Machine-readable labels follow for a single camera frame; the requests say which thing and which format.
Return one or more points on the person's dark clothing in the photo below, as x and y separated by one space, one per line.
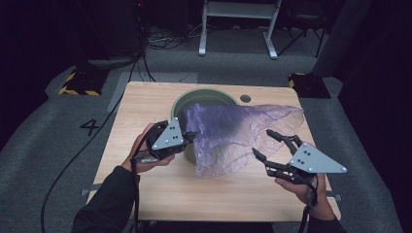
207 228

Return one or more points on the white metal stand frame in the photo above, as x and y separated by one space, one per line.
238 9

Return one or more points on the round table grommet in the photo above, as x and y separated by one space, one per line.
245 98

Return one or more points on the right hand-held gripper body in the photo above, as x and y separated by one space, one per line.
311 160

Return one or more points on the purple plastic bag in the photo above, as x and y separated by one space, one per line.
226 129

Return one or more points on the green plastic bin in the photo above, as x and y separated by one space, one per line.
207 97

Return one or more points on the black yellow striped base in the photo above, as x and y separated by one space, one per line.
311 86
84 82

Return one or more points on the grey column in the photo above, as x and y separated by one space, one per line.
343 35

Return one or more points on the metal table bracket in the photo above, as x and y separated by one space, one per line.
335 195
90 190

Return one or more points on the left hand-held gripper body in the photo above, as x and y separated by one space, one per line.
170 136

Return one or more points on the person's right hand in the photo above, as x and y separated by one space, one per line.
320 204

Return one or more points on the black folding stand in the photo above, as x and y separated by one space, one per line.
304 17

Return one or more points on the person's left hand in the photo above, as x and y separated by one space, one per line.
139 158

